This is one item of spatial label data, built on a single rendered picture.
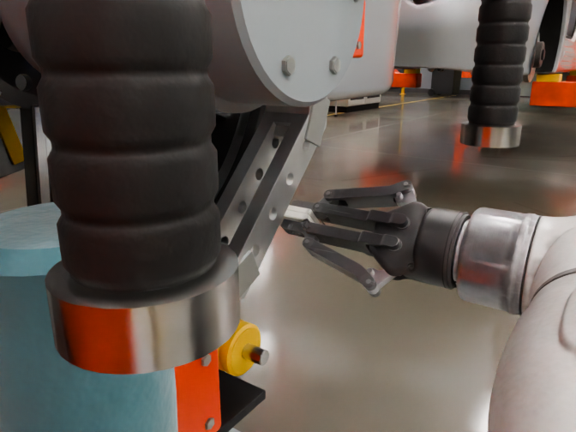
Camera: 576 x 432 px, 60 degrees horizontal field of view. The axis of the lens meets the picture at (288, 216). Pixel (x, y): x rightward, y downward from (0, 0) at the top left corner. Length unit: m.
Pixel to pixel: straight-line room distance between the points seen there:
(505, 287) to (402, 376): 1.00
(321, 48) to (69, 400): 0.22
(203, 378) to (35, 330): 0.28
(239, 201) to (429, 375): 1.01
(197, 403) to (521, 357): 0.29
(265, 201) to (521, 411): 0.32
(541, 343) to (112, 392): 0.23
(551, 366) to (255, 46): 0.22
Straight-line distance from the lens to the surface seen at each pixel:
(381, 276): 0.50
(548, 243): 0.45
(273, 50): 0.25
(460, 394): 1.41
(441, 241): 0.46
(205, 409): 0.51
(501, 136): 0.40
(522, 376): 0.30
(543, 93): 3.89
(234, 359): 0.55
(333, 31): 0.30
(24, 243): 0.23
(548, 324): 0.33
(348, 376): 1.41
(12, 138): 0.62
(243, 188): 0.54
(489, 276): 0.45
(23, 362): 0.24
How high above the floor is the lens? 0.81
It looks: 17 degrees down
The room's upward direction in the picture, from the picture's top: straight up
